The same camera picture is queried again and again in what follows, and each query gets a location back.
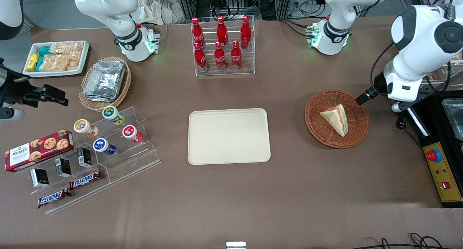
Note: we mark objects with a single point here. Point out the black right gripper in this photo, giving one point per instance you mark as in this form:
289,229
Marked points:
15,91

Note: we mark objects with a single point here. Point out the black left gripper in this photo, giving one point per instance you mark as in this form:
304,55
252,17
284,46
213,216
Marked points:
378,83

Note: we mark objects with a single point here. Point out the triangle sandwich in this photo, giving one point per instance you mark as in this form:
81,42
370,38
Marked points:
336,118

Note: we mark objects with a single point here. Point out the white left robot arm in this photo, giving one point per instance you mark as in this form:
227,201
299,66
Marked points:
427,35

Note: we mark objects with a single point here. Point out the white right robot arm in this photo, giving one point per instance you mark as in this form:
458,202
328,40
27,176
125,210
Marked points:
123,21

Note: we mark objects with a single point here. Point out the white rectangular snack tray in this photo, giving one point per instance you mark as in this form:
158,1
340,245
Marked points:
85,55

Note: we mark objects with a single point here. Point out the round brown wicker basket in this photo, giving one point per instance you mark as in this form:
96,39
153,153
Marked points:
318,127

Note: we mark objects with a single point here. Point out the oval light wicker basket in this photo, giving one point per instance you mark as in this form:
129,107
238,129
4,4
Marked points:
123,88

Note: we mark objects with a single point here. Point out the beige plastic tray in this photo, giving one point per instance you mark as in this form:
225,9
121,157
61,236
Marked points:
229,136

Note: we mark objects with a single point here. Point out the clear rice cracker bag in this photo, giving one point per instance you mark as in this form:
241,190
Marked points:
54,62
67,48

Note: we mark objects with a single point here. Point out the teal snack packet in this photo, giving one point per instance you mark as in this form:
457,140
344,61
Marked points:
45,51
39,63

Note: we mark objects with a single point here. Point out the orange lid yogurt cup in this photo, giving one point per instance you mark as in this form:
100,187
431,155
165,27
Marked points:
82,126

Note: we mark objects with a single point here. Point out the yellow snack packet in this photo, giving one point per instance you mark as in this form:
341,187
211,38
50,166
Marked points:
32,62

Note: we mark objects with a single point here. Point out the silver foil container stack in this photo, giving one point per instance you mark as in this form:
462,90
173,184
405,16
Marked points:
105,80

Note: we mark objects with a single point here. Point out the green lid yogurt cup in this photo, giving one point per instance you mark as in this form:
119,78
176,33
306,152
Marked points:
110,113

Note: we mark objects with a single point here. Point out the red Walkers cookie box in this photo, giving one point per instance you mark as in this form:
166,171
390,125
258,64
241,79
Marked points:
36,151

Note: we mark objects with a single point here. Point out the blue lid yogurt cup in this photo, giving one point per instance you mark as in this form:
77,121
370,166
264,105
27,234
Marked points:
101,145

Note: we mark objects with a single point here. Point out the small black carton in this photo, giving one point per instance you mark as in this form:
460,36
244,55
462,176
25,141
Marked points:
39,178
85,157
63,167

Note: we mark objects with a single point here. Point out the black machine housing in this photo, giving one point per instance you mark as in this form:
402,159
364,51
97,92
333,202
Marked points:
434,108

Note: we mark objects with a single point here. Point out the red lid yogurt cup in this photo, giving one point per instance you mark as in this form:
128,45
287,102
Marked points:
129,131

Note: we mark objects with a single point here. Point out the Snickers chocolate bar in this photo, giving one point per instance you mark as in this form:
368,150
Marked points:
86,180
54,198

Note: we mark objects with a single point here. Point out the metal steel pan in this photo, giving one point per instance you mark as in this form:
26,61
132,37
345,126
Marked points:
454,117

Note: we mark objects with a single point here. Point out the clear acrylic stepped stand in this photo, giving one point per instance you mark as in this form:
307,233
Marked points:
137,158

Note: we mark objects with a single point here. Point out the yellow emergency stop panel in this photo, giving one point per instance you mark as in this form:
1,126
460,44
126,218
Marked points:
443,174

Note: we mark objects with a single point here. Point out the crumpled paper bag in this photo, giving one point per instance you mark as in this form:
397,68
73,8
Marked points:
159,8

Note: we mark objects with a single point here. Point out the red cola bottle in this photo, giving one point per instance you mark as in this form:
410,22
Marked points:
197,32
236,57
221,31
245,32
219,58
200,59

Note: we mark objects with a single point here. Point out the clear acrylic bottle rack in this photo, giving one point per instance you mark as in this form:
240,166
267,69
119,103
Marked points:
226,72

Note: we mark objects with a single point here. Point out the white small object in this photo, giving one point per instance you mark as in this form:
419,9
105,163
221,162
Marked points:
236,245

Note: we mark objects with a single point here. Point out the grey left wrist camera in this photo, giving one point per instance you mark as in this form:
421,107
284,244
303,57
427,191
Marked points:
399,107

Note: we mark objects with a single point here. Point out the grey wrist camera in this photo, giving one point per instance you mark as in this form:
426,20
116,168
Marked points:
399,107
12,114

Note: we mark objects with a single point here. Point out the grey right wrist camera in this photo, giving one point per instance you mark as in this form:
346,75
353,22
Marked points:
12,114

